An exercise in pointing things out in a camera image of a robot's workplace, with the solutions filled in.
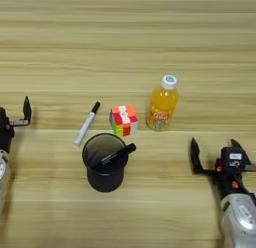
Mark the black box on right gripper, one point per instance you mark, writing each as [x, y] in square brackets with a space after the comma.
[234, 158]

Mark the black marker pen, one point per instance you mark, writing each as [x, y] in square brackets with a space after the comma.
[116, 155]

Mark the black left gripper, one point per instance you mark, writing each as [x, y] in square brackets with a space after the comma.
[6, 132]

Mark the orange juice bottle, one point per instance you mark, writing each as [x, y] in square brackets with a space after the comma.
[162, 105]

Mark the white marker with black cap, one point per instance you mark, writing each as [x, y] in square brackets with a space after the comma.
[86, 124]

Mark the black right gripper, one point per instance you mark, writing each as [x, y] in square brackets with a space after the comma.
[233, 182]

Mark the black mesh pen cup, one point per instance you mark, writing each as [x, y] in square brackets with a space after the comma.
[105, 178]

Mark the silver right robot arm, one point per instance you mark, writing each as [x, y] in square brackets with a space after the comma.
[240, 218]

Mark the colourful puzzle cube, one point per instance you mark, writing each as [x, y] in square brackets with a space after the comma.
[124, 120]

